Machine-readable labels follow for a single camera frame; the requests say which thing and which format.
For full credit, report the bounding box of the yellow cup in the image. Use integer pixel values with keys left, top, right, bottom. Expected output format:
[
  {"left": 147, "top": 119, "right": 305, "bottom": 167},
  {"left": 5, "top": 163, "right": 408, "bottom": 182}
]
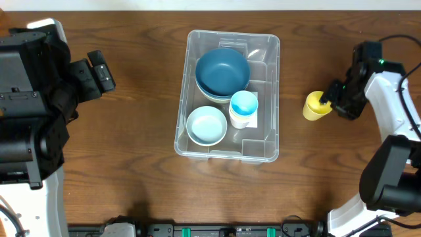
[
  {"left": 230, "top": 110, "right": 257, "bottom": 120},
  {"left": 302, "top": 91, "right": 333, "bottom": 121}
]

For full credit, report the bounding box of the light blue cup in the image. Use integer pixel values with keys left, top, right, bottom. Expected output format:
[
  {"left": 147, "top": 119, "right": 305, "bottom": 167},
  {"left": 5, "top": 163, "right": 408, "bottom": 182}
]
[{"left": 230, "top": 90, "right": 249, "bottom": 115}]

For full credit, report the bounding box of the cream cup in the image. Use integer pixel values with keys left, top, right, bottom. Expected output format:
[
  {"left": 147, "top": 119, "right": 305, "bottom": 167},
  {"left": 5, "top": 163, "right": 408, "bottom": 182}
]
[{"left": 230, "top": 113, "right": 255, "bottom": 129}]

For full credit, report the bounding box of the grey bowl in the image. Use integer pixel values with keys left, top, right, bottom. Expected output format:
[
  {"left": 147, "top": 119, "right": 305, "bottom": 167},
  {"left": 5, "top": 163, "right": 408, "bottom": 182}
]
[{"left": 186, "top": 106, "right": 228, "bottom": 147}]

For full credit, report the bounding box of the dark blue bowl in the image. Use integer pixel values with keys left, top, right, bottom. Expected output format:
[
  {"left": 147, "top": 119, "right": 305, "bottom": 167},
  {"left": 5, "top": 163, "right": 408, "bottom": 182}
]
[
  {"left": 195, "top": 48, "right": 251, "bottom": 97},
  {"left": 195, "top": 80, "right": 250, "bottom": 100}
]

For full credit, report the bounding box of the cream bowl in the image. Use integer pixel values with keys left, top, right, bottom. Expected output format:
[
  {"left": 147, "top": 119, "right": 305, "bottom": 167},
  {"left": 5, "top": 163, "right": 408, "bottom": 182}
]
[{"left": 200, "top": 91, "right": 232, "bottom": 104}]

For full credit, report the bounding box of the pink cup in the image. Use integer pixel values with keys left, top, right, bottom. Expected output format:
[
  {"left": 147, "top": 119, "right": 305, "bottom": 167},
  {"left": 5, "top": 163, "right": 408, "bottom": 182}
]
[{"left": 230, "top": 117, "right": 251, "bottom": 129}]

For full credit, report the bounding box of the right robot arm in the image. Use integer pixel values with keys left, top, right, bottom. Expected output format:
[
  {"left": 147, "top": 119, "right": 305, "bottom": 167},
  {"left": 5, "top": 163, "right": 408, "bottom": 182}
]
[{"left": 326, "top": 59, "right": 420, "bottom": 236}]

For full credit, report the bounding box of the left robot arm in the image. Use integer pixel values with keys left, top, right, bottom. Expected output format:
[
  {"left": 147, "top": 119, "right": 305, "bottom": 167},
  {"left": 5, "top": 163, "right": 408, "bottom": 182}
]
[{"left": 1, "top": 18, "right": 116, "bottom": 236}]

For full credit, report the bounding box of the white label in container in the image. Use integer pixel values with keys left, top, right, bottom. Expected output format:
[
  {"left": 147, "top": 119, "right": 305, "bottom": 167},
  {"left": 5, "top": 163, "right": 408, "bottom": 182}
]
[{"left": 247, "top": 92, "right": 259, "bottom": 128}]

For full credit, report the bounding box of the clear plastic storage container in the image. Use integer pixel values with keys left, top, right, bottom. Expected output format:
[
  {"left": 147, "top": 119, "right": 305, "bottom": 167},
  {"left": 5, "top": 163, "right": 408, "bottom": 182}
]
[{"left": 174, "top": 30, "right": 281, "bottom": 163}]

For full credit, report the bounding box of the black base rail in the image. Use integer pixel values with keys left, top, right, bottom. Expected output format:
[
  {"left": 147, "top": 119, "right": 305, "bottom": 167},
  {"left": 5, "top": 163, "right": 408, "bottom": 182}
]
[{"left": 68, "top": 216, "right": 328, "bottom": 237}]

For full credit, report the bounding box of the left black cable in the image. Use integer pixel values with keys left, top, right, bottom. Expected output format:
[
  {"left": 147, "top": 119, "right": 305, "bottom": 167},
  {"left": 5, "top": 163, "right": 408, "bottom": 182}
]
[{"left": 0, "top": 197, "right": 27, "bottom": 237}]

